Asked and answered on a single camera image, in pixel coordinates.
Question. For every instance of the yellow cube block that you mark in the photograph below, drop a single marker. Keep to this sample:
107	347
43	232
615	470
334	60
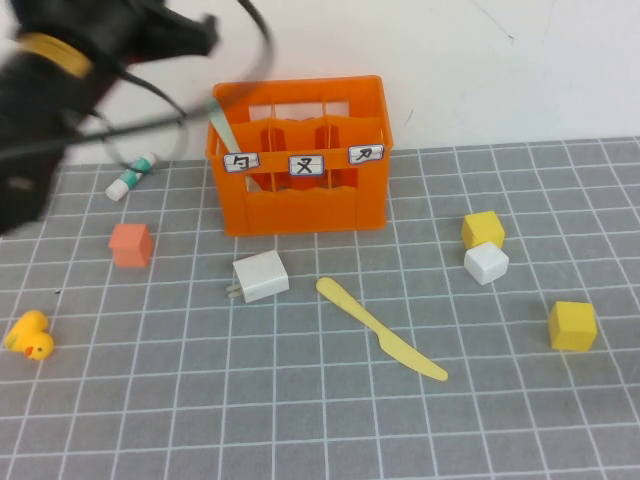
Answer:
572	327
482	229

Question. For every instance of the orange plastic cutlery holder crate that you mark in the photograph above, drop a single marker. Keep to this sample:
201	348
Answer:
300	212

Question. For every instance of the salmon pink cube block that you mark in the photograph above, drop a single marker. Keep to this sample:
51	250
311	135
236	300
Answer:
131	247

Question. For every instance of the pale green plastic spoon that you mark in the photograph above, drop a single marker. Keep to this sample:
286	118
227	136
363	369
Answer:
220	125

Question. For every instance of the yellow plastic knife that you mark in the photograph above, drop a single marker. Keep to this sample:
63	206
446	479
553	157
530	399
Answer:
385	340

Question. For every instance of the white green glue stick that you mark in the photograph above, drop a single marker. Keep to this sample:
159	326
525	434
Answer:
120	187

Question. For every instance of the grey grid table cloth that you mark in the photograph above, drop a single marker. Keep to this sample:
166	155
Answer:
400	425

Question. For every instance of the white cube block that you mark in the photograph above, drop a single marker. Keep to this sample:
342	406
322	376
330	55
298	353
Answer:
485	264

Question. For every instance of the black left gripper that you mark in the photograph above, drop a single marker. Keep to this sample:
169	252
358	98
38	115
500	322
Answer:
150	30

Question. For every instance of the white charger plug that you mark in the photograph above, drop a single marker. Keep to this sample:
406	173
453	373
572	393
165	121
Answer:
262	277

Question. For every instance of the yellow rubber duck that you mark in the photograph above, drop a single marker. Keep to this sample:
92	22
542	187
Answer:
31	335

